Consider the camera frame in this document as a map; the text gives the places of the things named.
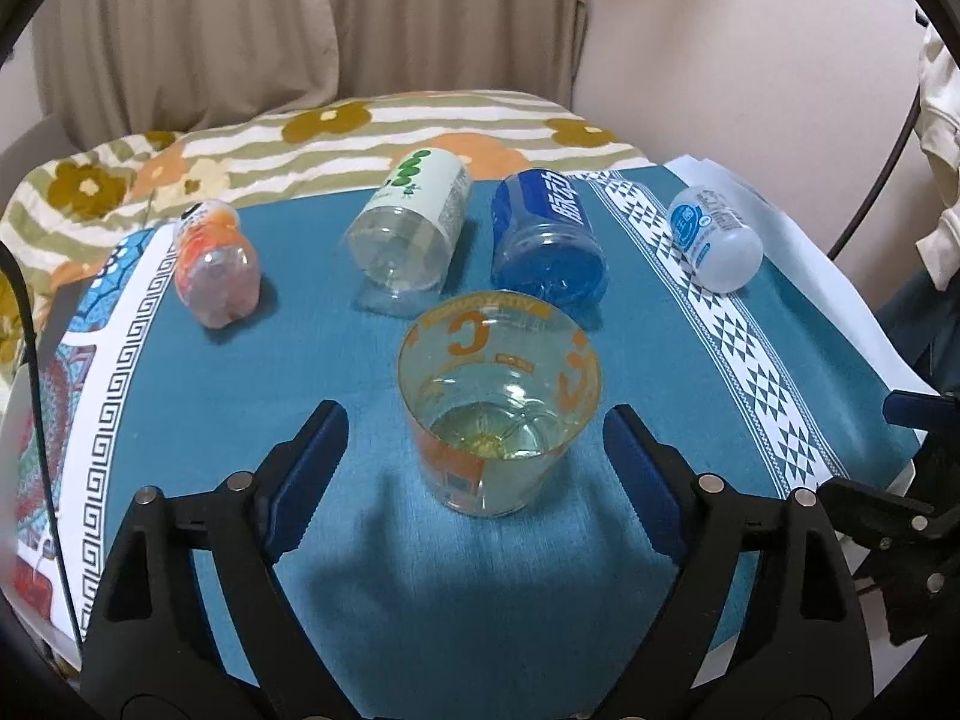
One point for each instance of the dark blue garment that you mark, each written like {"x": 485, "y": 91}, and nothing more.
{"x": 922, "y": 330}

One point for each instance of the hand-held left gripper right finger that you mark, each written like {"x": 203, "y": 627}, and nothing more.
{"x": 646, "y": 484}

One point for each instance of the white garment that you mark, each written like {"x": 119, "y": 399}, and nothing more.
{"x": 945, "y": 105}

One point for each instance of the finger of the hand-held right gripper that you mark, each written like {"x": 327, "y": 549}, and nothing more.
{"x": 904, "y": 406}
{"x": 885, "y": 521}

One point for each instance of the black metal rack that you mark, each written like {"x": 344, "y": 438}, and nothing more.
{"x": 896, "y": 142}

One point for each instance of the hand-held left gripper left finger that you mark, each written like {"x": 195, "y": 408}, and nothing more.
{"x": 292, "y": 499}

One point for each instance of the teal patterned cloth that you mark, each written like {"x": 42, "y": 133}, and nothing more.
{"x": 225, "y": 390}

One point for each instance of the blue plastic cup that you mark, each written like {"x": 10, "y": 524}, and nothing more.
{"x": 544, "y": 240}

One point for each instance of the small white blue label cup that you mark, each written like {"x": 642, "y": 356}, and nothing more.
{"x": 712, "y": 236}

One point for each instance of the clear cup with orange print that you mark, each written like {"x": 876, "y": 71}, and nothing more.
{"x": 450, "y": 469}

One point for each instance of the white green label plastic cup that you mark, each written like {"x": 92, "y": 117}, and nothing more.
{"x": 412, "y": 225}

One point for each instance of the orange label plastic cup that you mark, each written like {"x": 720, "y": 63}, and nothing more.
{"x": 217, "y": 270}

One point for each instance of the beige curtain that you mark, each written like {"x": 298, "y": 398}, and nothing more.
{"x": 225, "y": 15}

